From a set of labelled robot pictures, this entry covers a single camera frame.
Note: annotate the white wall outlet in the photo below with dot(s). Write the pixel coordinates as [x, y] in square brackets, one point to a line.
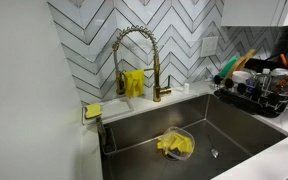
[209, 46]

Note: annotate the clear bottle with white cap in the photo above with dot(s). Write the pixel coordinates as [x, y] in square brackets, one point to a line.
[265, 76]

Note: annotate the black cookware in rack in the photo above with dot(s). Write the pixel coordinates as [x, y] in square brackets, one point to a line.
[264, 65]

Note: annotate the metal spoon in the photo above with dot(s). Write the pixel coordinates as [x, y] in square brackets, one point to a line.
[214, 151]

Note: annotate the steel and black dish rack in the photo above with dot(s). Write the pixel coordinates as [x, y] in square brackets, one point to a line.
[254, 100]

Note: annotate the stainless steel sink basin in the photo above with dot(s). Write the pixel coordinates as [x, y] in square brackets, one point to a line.
[197, 140]

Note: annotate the white upper wall cabinet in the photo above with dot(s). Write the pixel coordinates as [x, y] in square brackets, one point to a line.
[254, 13]

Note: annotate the clear sponge tray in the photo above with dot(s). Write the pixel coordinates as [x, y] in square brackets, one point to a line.
[117, 106]

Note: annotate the clear glass bowl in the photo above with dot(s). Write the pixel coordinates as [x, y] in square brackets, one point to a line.
[180, 146]

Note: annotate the yellow cloth on faucet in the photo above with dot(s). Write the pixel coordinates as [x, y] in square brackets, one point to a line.
[134, 83]

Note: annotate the green plastic cutting board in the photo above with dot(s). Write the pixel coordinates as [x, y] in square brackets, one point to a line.
[229, 65]

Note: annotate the gold spring kitchen faucet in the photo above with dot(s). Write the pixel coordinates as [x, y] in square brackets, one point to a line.
[156, 66]

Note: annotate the yellow cloth in bowl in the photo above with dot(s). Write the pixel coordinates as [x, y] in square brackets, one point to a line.
[175, 142]

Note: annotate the white ceramic bowl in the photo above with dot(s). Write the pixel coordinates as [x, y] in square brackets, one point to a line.
[241, 76]

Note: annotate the shiny steel bowl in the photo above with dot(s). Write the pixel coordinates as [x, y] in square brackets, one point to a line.
[280, 71]

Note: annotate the yellow dish sponge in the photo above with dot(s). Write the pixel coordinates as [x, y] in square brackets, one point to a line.
[93, 110]

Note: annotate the clear sink caddy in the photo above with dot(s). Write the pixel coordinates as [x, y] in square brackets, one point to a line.
[106, 136]

